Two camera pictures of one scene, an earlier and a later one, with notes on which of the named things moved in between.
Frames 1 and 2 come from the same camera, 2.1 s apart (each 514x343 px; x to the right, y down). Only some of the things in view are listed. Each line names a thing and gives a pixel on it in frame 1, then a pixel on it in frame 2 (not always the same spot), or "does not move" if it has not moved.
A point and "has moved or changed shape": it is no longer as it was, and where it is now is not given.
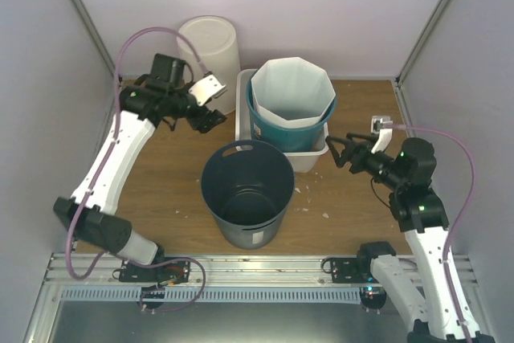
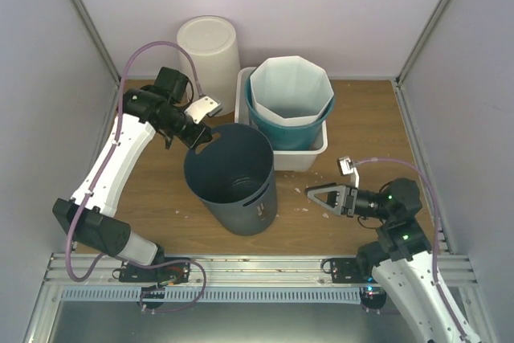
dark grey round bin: x=248 y=185 has moved or changed shape
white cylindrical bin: x=218 y=42 does not move
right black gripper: x=361 y=149 to x=336 y=198
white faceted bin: x=291 y=92 does not move
